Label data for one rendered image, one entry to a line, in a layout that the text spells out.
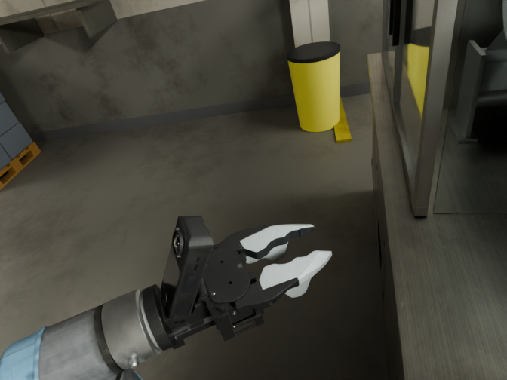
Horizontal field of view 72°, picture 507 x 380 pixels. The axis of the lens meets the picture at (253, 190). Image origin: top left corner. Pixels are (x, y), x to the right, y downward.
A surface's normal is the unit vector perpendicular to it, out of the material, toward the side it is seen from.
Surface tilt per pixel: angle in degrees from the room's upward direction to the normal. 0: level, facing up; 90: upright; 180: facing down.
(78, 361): 53
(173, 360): 0
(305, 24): 90
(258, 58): 90
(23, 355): 13
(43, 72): 90
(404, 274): 0
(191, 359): 0
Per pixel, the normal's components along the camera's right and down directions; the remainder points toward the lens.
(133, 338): 0.18, 0.00
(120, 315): -0.11, -0.63
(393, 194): -0.19, -0.78
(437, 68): -0.21, 0.63
